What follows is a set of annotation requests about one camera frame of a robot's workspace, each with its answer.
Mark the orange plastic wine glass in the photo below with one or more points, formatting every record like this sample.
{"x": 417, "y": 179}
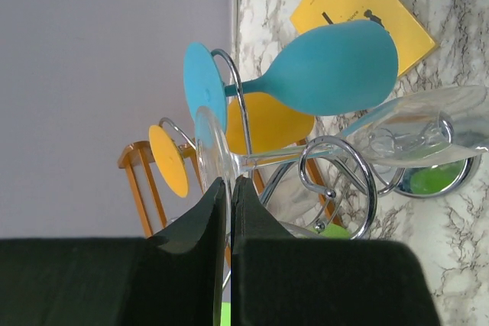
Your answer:
{"x": 272, "y": 125}

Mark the green plastic wine glass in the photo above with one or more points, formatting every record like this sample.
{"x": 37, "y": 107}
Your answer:
{"x": 332, "y": 231}

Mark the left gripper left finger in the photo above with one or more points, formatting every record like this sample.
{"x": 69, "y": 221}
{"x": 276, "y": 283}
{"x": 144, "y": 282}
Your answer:
{"x": 171, "y": 278}

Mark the wooden shelf rack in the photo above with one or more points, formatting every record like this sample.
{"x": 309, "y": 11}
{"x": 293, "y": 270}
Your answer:
{"x": 136, "y": 159}

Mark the yellow paper booklet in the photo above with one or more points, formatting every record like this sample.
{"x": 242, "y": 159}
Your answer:
{"x": 412, "y": 40}

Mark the blue plastic wine glass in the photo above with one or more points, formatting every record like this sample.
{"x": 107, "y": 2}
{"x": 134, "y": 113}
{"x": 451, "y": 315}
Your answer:
{"x": 329, "y": 70}

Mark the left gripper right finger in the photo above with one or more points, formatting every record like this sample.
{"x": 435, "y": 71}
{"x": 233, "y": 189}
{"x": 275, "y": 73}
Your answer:
{"x": 278, "y": 279}

